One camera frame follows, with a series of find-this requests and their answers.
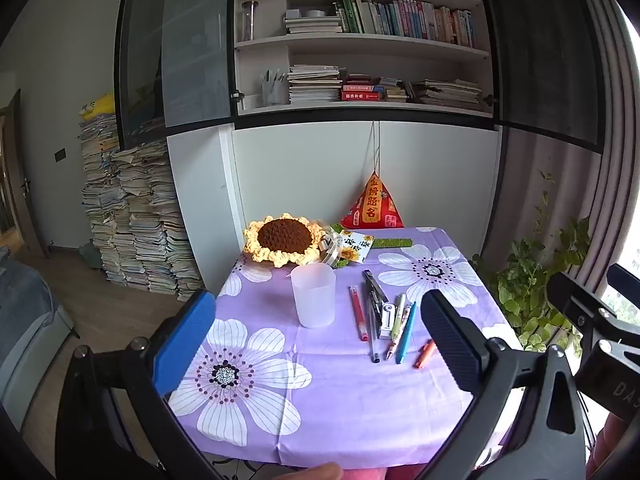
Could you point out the grey upholstered furniture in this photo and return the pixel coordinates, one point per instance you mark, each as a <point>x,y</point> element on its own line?
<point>30,325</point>

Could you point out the sunflower print card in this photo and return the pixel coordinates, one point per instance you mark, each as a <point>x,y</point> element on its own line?
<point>356,246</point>

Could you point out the stack of thin white books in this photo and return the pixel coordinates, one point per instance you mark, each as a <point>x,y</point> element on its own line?
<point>312,25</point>

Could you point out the books on shelf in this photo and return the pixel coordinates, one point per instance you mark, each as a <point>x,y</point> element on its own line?
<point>447,94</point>

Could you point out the tall glass jar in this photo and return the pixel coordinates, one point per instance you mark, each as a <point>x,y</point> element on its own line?
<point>250,20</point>

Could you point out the wooden door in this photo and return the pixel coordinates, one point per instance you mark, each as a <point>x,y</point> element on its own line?
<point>17,175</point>

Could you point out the green leafy plant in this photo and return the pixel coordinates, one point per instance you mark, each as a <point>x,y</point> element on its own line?
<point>535,280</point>

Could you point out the row of upright books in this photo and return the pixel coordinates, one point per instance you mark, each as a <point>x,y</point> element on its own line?
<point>410,17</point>

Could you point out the orange pen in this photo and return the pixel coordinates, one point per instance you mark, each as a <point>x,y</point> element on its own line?
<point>424,353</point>

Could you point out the pink fleece garment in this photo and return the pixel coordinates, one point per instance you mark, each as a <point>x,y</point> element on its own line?
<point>380,474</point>

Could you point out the pale green white pen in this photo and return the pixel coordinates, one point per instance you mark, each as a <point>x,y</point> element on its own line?
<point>399,312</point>

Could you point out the clear barrel black pen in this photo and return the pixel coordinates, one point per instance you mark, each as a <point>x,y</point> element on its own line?
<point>373,332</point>

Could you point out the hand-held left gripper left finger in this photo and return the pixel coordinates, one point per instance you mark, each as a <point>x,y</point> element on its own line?
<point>185,340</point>

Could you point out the pinkish grey curtain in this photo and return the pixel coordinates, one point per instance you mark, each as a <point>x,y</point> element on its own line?
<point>550,185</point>

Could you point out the person's left hand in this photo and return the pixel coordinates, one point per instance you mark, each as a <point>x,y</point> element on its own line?
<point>315,471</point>

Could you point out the red pen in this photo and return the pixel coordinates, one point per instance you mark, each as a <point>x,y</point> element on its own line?
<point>358,312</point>

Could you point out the white ribbon bow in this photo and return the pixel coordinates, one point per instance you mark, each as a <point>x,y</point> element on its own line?
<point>330,250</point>

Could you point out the stack of red books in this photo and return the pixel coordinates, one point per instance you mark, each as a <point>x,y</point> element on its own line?
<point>362,89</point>

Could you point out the stack of magazines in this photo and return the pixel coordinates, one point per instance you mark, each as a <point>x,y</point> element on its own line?
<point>314,85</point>

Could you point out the translucent pen holder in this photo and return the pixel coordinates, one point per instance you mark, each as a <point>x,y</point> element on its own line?
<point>275,91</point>

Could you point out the wall switch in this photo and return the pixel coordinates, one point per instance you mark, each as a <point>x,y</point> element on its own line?
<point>60,154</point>

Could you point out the teal pen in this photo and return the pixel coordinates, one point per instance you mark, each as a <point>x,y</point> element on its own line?
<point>407,332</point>

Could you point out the pink patterned pen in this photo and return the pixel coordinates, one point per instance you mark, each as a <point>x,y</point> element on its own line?
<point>400,335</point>

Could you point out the red triangular hanging pouch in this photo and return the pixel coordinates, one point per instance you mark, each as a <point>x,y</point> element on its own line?
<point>372,207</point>

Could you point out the tall piles of booklets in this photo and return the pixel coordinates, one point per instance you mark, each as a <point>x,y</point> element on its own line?
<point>135,210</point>

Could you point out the purple floral tablecloth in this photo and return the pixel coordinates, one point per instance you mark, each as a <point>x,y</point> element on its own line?
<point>350,400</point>

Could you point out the person's right hand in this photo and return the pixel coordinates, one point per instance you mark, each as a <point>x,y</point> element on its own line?
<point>617,447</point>

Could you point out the crochet sunflower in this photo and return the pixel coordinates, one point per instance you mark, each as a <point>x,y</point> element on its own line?
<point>282,235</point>

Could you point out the white bookshelf cabinet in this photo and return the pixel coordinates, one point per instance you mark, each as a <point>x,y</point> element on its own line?
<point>310,170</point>

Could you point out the small stack of books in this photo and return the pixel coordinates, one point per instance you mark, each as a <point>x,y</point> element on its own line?
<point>392,91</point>

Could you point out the window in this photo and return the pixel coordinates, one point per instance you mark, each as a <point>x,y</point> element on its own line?
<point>631,160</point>

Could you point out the thin black pen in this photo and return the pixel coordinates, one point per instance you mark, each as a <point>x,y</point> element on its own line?
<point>368,280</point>

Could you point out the translucent plastic cup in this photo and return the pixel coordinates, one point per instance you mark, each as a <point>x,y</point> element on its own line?
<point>314,300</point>

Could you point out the green crochet stem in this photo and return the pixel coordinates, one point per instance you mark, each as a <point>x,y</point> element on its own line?
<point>392,243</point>

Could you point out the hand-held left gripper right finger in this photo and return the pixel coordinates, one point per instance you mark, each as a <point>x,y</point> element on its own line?
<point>450,345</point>

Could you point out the yellow plush toy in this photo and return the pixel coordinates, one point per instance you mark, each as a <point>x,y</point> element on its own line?
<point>100,105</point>

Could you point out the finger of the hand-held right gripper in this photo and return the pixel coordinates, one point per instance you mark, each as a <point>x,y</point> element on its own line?
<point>625,280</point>
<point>575,302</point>

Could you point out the dark glass cabinet door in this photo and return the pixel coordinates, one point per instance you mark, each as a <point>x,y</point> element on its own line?
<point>540,50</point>
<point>195,35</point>

